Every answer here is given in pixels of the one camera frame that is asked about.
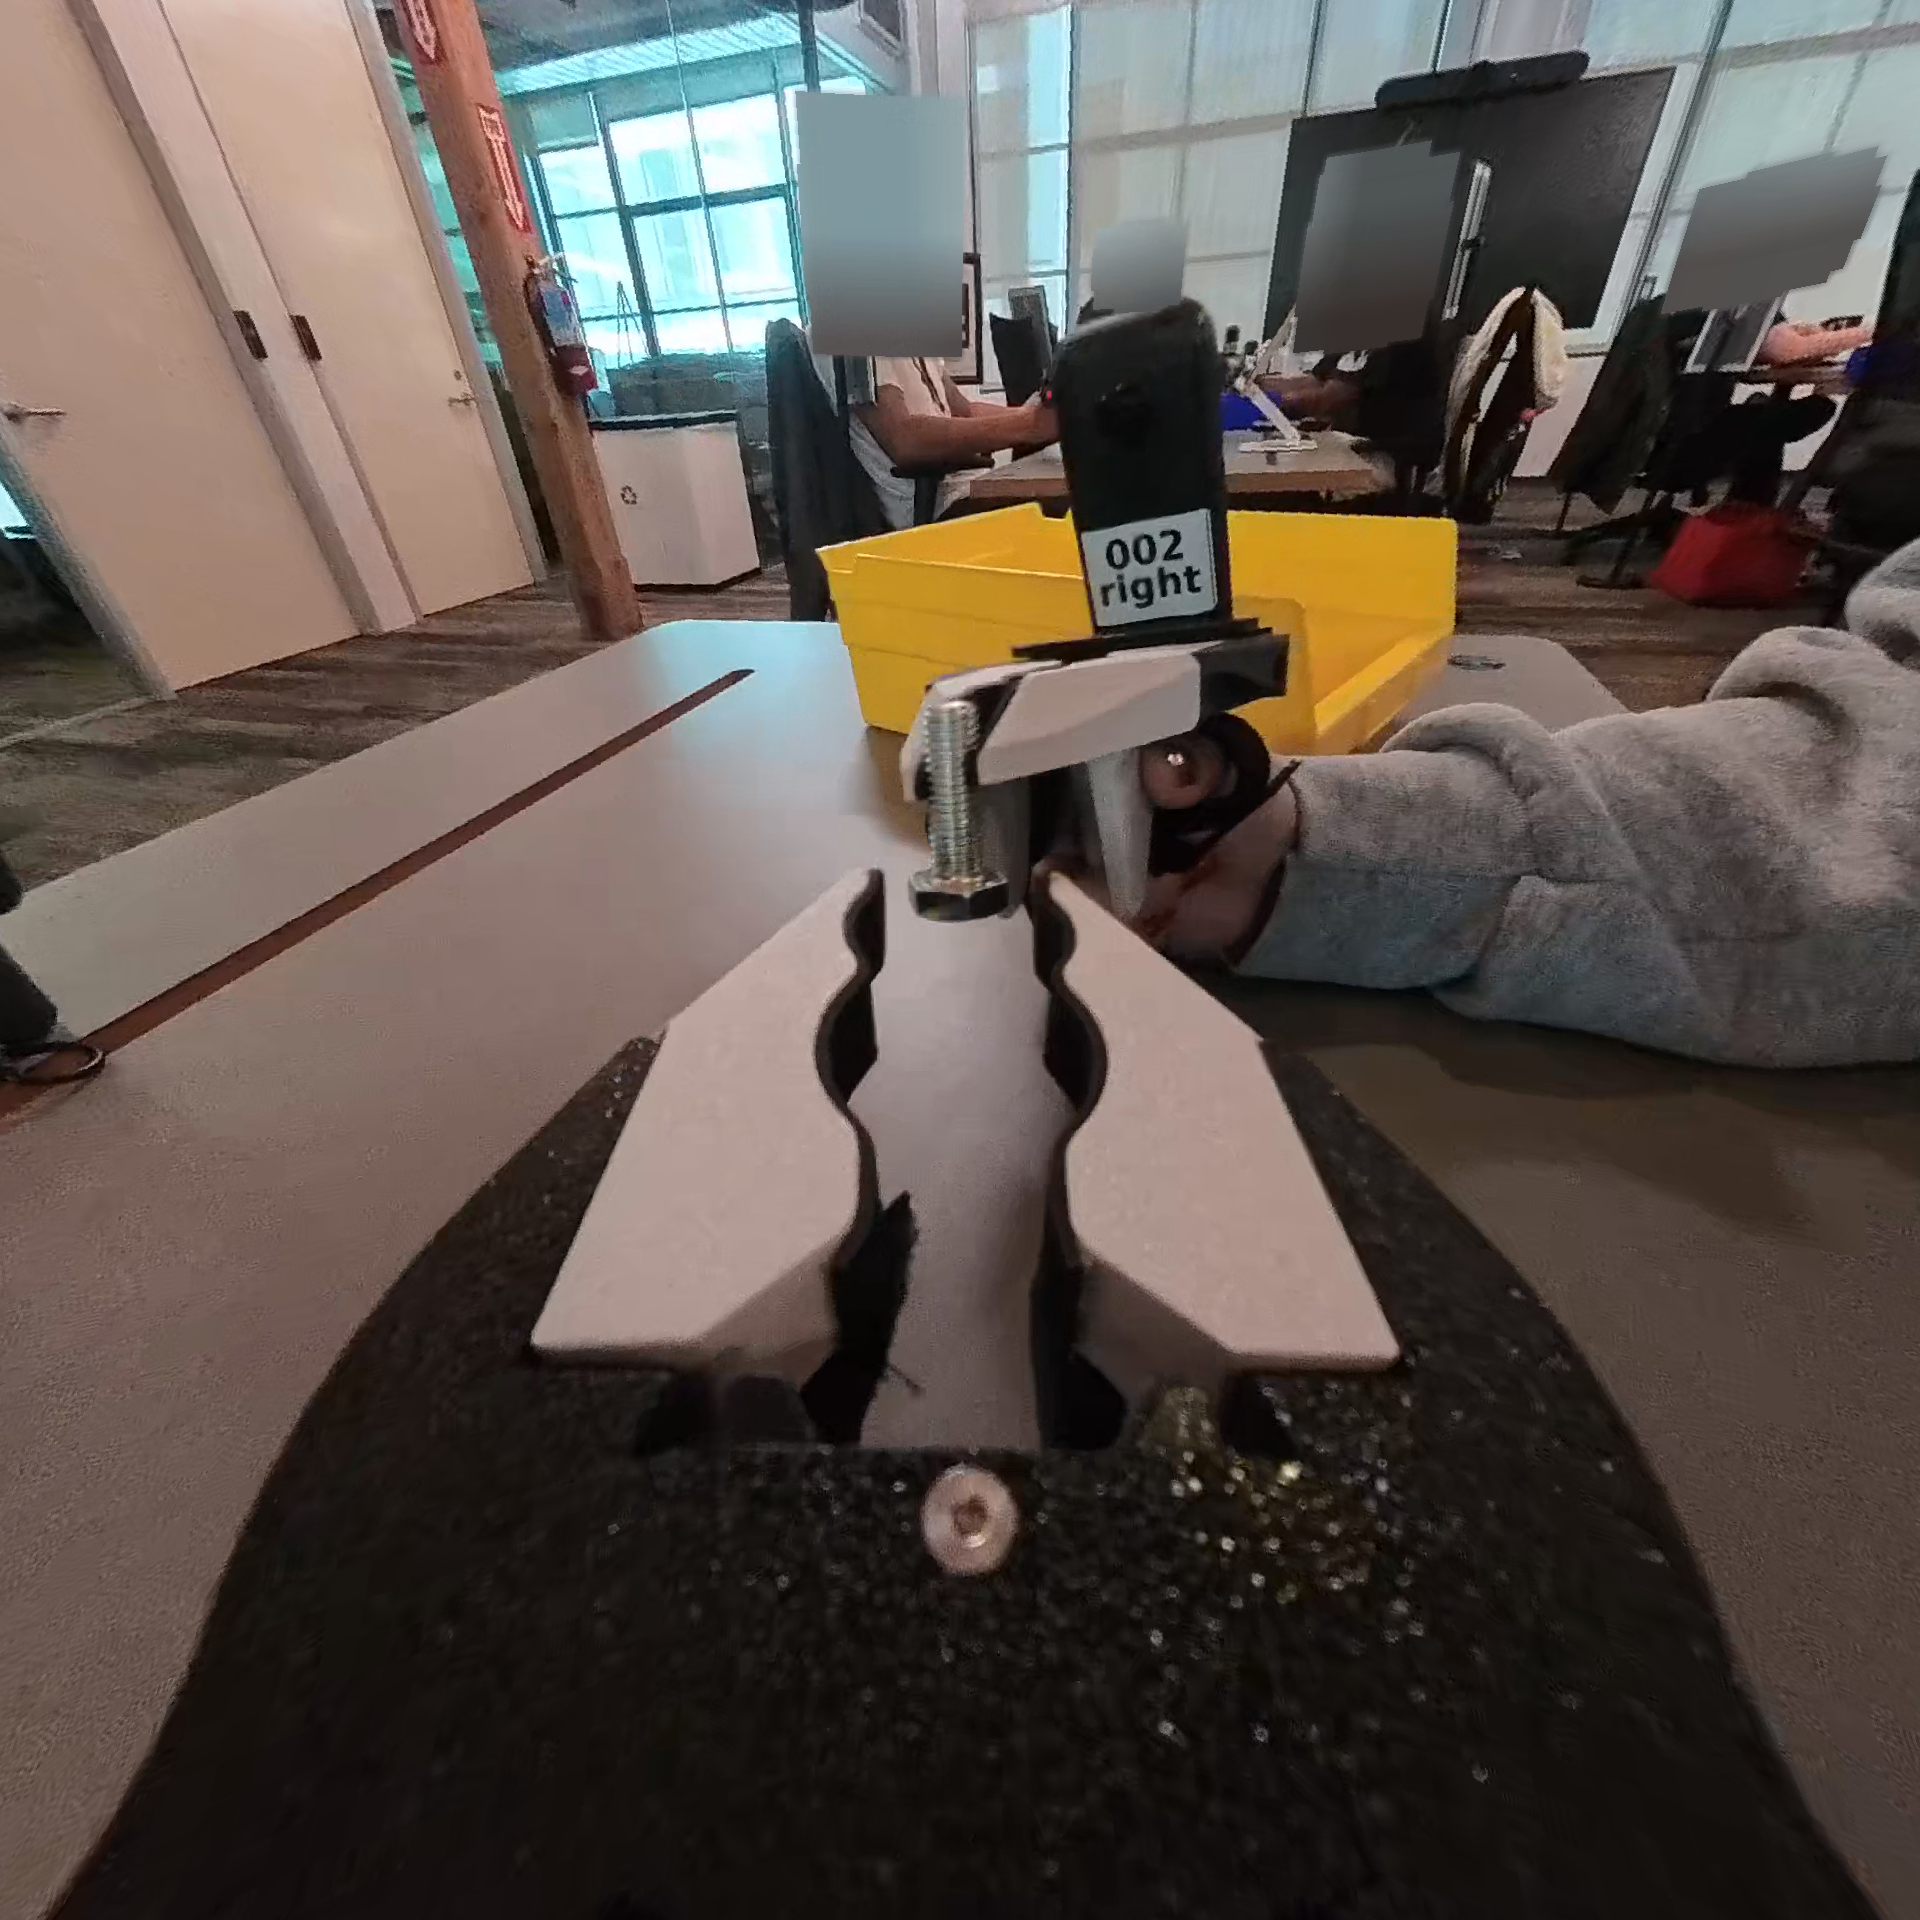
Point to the white recycling bin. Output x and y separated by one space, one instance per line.
675 511

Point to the black jacket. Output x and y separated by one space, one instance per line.
1612 405

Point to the person's right hand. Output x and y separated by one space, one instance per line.
1224 909

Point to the person's right forearm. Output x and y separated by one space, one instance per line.
1499 869

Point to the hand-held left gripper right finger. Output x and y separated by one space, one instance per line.
1201 1200

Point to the large yellow plastic bin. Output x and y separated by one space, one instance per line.
930 629

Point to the red fire extinguisher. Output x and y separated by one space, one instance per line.
562 331

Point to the red bag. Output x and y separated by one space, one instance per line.
1723 564

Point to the large black screen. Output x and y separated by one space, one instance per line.
1576 195

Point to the black office chair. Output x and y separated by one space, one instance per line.
803 452

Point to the wooden office desk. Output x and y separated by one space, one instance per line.
1141 477

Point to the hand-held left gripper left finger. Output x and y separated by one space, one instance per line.
705 1184

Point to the steel hex bolt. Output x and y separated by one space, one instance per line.
954 810

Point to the white jacket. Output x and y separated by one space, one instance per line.
1516 359

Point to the white door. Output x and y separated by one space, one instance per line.
388 375
135 452

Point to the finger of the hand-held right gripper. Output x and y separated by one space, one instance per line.
943 692
1096 706

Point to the wooden column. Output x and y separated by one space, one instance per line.
524 375

